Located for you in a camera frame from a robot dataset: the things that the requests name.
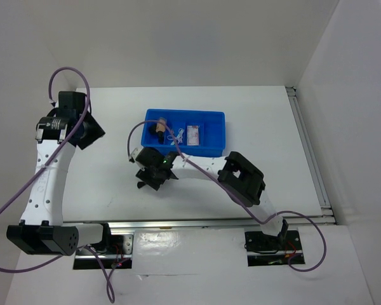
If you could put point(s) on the aluminium rail front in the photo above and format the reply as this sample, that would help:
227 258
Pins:
177 224

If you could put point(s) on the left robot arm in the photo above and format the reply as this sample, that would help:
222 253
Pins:
41 230

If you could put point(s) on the purple eyelash curler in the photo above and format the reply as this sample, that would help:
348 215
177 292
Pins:
178 137

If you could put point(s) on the aluminium rail right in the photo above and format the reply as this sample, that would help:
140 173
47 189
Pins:
327 211

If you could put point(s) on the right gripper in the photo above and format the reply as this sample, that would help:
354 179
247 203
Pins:
145 175

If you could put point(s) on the blue compartment tray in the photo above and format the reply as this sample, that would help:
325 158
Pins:
211 131

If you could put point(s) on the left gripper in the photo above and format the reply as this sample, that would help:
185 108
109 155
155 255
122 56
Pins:
96 131

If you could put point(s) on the clear packet with print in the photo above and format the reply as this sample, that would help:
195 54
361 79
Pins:
192 135

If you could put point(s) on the black makeup brush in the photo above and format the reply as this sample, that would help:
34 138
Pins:
141 185

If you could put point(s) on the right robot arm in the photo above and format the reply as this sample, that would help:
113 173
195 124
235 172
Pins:
241 180

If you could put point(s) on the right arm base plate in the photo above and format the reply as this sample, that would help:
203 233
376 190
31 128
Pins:
263 251

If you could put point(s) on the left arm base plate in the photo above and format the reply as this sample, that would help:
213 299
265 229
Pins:
117 254

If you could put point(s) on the aluminium rail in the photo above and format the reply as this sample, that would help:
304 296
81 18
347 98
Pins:
327 211
177 224

